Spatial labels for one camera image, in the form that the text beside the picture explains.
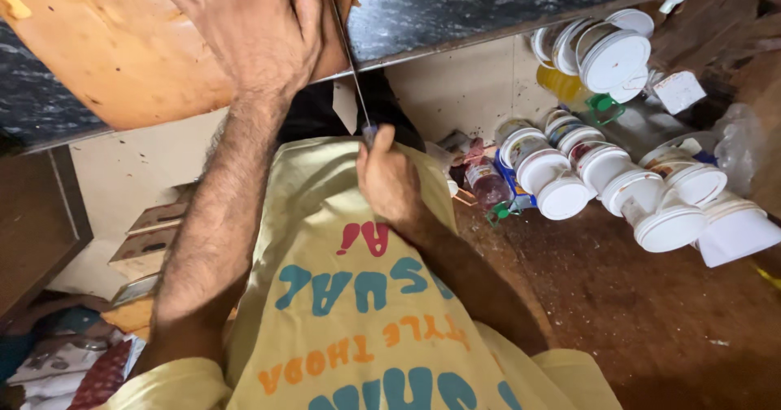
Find person's left hand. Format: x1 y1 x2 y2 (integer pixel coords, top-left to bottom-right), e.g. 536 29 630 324
146 0 327 103

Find person's right hand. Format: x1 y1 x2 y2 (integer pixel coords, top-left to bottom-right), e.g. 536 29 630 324
356 124 429 229

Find thin metal saw blade tool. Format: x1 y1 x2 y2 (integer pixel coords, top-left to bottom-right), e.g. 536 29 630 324
321 0 379 150

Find orange-brown board sheet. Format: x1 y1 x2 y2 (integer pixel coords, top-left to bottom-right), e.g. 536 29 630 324
0 0 362 132

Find person's black trousers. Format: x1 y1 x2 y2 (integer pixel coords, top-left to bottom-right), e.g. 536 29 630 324
277 70 426 153

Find clear bottle with reddish liquid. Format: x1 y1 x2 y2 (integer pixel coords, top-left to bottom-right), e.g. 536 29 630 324
462 153 512 211

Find blue packet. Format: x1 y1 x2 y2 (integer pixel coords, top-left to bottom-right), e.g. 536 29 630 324
493 149 539 212

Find person's yellow printed shirt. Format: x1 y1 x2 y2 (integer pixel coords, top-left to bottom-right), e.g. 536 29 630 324
100 137 623 410

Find yellow liquid bottle green cap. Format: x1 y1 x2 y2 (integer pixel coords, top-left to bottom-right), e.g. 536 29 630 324
536 64 627 125

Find stack of cardboard boxes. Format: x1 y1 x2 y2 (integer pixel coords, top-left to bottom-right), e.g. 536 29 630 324
108 183 193 306

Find heap of white lidded tubs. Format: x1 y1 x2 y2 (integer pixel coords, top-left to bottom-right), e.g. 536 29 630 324
530 9 655 105
494 110 781 269

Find white square box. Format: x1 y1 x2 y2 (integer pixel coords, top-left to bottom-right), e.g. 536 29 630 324
652 71 708 116

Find brown wooden cabinet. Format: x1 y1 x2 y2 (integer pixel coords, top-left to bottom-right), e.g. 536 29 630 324
0 144 94 328

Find clear plastic bag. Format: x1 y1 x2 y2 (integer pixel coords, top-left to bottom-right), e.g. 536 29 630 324
713 102 766 198

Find heap of clothes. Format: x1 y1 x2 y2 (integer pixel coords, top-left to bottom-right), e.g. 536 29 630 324
0 305 148 410

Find yellow scrap piece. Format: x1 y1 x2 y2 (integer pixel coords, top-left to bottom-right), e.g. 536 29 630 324
0 0 33 22

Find green bottle cap ring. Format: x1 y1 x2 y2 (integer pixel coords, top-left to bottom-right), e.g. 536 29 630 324
486 201 521 227

